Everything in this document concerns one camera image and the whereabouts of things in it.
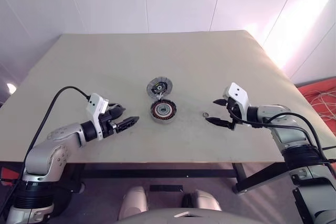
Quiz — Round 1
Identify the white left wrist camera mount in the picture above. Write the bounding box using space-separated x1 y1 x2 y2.
85 93 110 140

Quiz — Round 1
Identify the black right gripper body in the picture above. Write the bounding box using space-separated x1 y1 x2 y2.
225 97 244 131

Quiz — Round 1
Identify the silver motor stator housing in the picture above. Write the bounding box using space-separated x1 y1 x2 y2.
150 100 180 125

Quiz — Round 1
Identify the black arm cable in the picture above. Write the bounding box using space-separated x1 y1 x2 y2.
230 112 336 180
4 86 91 209

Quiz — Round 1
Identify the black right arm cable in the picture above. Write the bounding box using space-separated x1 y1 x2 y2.
230 112 336 180

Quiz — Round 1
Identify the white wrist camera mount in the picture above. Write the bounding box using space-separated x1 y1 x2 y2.
222 82 252 126
85 93 110 140

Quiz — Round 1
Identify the grey robot torso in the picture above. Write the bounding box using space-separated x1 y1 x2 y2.
115 207 237 224

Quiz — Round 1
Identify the white cord bundle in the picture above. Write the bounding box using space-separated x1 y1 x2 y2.
309 87 336 123

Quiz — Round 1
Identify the black spoked motor rotor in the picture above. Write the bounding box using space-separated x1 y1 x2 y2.
151 81 169 95

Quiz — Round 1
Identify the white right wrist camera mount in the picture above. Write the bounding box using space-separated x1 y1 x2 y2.
222 82 252 126

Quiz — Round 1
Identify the red object under table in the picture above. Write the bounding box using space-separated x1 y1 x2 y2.
0 167 20 183

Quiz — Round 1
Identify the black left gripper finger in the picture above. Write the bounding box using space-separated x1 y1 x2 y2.
109 105 127 119
115 115 140 133

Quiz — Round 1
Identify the grey rounded robot knee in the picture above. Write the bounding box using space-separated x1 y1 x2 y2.
193 189 223 211
118 186 149 221

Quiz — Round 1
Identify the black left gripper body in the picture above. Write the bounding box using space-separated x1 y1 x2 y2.
99 110 118 137

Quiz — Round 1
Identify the red fabric sheet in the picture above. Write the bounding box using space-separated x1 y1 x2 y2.
295 76 336 154

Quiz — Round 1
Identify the black table frame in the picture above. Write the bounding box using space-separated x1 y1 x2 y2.
67 162 288 195

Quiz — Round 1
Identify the grey notched motor end cover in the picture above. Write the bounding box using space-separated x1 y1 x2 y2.
146 76 174 102

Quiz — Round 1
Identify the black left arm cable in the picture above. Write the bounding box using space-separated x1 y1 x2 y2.
4 86 91 209

